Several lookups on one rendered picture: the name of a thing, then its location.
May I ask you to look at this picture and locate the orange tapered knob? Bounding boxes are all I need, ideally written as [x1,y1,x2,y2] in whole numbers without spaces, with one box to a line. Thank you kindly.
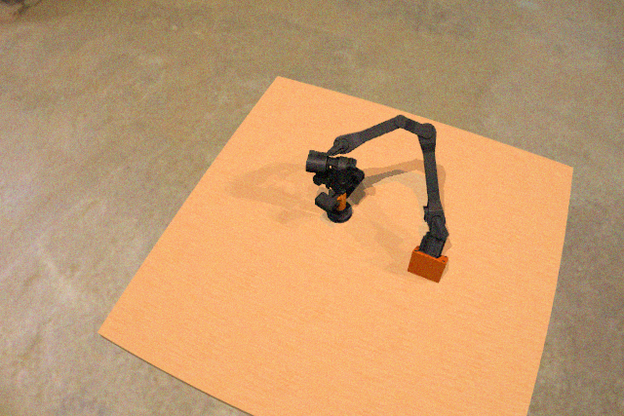
[336,192,346,210]

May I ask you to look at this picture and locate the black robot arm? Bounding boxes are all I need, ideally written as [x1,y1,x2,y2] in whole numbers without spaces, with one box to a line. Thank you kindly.
[305,115,449,258]

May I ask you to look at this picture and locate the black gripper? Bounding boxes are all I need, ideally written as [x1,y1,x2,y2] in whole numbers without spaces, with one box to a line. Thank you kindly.
[315,167,365,212]

